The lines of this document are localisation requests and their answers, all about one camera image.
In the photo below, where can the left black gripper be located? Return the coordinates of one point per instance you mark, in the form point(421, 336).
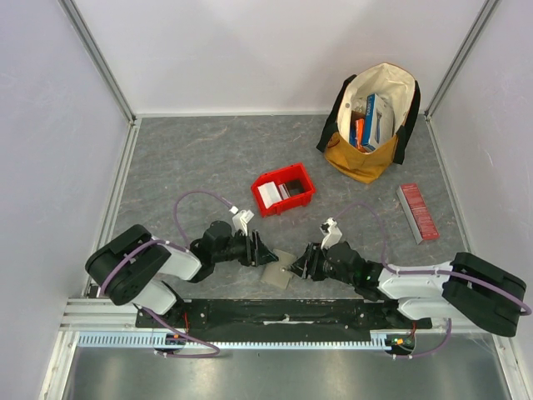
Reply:
point(260, 253)

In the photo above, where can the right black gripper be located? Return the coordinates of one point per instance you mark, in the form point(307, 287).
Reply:
point(313, 262)

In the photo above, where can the grey card holder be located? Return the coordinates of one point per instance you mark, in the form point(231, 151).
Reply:
point(278, 273)

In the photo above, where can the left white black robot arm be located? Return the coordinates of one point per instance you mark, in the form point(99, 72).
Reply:
point(126, 269)

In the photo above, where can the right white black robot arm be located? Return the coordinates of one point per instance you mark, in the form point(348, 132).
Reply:
point(467, 287)

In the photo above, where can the red plastic bin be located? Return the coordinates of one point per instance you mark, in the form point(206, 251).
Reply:
point(280, 176)

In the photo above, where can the red grey flat box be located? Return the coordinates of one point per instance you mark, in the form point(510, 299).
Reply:
point(417, 213)

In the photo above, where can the orange box in bag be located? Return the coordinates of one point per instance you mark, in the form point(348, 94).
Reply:
point(356, 133)

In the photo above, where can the yellow canvas tote bag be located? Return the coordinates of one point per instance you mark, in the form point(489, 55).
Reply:
point(401, 94)

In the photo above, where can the blue box in bag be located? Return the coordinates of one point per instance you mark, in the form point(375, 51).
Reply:
point(372, 133)

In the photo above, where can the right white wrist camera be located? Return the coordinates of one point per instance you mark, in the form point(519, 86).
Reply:
point(331, 233)

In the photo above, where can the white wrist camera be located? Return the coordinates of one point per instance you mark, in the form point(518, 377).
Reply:
point(331, 233)
point(241, 218)

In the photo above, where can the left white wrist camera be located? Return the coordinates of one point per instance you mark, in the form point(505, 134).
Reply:
point(241, 218)

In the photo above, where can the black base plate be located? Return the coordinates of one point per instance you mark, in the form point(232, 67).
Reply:
point(288, 320)

